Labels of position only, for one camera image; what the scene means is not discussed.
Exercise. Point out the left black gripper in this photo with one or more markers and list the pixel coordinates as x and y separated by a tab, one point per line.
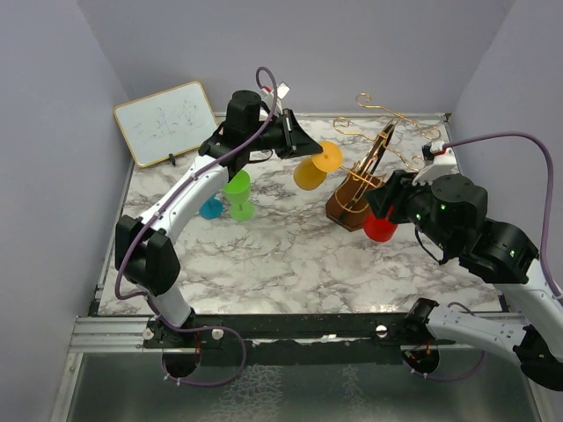
296	141

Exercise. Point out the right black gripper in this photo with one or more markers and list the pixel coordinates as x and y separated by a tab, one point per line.
393	192

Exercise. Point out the yellow plastic wine glass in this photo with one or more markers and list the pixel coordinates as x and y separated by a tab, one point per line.
312	171

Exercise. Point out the green plastic wine glass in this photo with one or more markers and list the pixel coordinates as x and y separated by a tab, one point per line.
237	192

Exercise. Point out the blue plastic wine glass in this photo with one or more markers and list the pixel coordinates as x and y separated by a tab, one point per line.
212	208

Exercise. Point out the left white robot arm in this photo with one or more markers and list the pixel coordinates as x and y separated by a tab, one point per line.
144	251

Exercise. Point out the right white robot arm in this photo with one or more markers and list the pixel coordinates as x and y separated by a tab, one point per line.
451	212

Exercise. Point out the red plastic wine glass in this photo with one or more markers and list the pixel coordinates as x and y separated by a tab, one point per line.
379	230

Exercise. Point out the small framed whiteboard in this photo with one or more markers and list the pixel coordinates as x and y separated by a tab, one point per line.
167	123

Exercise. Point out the gold wire wine glass rack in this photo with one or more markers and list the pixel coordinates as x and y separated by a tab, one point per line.
347	206

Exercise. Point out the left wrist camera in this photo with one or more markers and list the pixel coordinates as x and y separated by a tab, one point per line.
277	92

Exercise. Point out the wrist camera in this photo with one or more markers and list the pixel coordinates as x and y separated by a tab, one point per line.
277	92
439	160

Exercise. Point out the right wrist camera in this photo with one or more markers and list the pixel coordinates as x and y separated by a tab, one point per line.
439	160

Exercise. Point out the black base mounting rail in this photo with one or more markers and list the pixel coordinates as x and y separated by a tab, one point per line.
218	348

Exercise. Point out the aluminium frame rail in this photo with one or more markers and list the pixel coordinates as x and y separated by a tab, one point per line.
134	334

